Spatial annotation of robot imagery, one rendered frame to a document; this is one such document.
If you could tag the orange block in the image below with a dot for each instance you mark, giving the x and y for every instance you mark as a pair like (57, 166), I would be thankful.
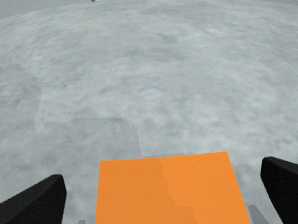
(187, 189)

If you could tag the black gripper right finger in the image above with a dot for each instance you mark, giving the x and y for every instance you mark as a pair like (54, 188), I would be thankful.
(280, 178)

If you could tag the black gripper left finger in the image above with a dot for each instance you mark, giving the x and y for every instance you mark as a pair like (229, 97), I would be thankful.
(43, 203)

